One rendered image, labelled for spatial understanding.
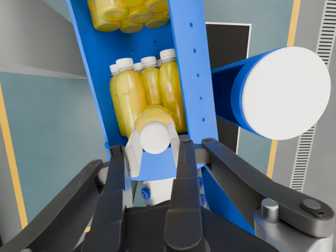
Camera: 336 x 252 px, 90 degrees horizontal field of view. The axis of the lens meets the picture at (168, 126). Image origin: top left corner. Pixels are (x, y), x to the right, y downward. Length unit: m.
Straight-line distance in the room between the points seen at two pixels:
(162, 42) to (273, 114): 0.40
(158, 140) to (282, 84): 0.47
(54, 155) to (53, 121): 0.32
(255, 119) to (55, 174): 1.77
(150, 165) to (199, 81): 0.18
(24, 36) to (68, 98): 0.89
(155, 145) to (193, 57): 0.18
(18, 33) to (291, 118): 0.97
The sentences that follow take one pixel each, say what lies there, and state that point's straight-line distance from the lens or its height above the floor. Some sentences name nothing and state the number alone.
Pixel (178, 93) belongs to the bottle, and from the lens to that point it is 0.38.
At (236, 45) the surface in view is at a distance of 1.55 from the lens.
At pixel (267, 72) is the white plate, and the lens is 0.58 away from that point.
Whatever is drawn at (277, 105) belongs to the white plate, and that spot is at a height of 1.04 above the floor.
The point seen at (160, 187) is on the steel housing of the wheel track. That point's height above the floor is 0.93.
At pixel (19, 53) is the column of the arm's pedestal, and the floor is 0.84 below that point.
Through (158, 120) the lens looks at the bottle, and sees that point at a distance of 0.24.
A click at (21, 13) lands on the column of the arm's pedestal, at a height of 0.80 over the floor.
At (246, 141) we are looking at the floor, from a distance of 1.83.
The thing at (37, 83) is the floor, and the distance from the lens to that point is 1.81.
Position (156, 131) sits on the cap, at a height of 1.32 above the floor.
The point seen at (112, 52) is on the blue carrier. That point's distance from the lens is 0.55.
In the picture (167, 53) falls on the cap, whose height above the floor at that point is 1.13.
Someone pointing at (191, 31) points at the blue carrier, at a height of 1.20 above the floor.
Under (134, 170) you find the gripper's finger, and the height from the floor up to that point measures 1.38.
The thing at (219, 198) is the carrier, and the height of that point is 0.55.
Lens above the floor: 1.52
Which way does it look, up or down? 77 degrees down
